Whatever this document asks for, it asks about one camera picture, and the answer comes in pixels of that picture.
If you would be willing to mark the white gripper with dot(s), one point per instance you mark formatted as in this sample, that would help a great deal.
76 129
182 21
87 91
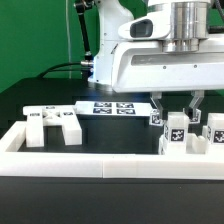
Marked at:
163 52

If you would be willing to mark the white chair seat piece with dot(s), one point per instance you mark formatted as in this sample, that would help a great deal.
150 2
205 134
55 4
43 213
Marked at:
193 145

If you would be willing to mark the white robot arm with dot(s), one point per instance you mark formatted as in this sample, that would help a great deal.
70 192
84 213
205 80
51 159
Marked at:
113 15

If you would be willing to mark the white chair back piece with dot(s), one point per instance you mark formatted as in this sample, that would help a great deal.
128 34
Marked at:
39 117

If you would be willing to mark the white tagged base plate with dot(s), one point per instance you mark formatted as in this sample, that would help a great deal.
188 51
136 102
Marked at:
113 108

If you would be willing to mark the white U-shaped fence frame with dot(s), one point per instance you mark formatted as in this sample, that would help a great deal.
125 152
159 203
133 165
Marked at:
13 162

